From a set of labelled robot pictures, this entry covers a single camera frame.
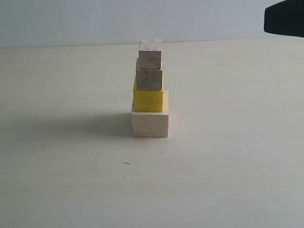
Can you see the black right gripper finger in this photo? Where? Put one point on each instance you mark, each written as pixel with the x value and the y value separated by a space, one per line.
pixel 285 18

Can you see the small pale wooden cube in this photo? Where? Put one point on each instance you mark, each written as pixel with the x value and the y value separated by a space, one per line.
pixel 150 54

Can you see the medium grey wooden cube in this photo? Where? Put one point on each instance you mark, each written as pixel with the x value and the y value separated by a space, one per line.
pixel 149 79

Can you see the yellow cube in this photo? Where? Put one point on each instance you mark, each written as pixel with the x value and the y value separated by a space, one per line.
pixel 147 100

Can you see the large pale wooden cube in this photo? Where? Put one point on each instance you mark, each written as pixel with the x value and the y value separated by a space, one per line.
pixel 151 124

